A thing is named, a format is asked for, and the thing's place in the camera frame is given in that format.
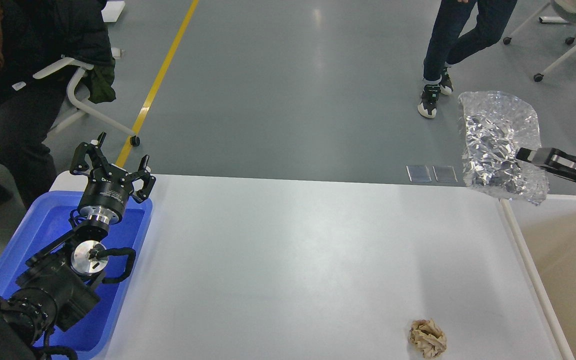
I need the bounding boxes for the white office chair left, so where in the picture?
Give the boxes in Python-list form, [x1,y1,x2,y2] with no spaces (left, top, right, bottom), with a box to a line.
[32,57,141,147]

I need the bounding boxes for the white box on floor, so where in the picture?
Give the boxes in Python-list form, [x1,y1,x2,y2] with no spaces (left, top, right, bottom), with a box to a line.
[101,0,126,23]

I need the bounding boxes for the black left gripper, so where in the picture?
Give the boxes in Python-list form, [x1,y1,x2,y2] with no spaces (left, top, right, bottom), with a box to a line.
[70,132,157,224]

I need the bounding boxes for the metal floor plate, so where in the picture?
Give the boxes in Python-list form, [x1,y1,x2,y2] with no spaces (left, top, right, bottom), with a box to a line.
[432,165,458,183]
[406,165,432,183]

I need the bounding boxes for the seated person dark clothes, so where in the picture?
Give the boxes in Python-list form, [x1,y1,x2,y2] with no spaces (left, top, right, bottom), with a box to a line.
[0,0,114,208]

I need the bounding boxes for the dark green hanging jacket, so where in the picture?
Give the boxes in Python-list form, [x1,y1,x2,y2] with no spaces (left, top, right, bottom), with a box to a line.
[84,58,116,104]

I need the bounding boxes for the crumpled brown paper ball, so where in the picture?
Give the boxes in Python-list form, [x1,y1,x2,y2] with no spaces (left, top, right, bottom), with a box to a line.
[408,318,448,360]

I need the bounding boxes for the right metal floor plate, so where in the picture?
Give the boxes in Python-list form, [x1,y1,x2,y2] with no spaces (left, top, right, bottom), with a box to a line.
[432,165,458,183]

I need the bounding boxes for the left metal floor plate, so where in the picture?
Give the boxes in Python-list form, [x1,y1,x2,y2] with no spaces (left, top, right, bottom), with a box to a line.
[406,165,432,183]

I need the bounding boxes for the walking person in jeans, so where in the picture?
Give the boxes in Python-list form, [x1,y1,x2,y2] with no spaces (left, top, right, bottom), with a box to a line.
[417,0,517,119]

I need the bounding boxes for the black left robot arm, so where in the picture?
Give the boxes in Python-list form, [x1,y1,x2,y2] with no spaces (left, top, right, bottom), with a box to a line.
[0,132,156,360]

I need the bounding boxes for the beige plastic bin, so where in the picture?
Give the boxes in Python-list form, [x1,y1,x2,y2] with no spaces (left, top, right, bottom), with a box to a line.
[500,194,576,360]

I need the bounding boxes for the aluminium foil sheet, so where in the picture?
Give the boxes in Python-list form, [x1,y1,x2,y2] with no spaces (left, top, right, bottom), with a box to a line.
[458,90,549,207]

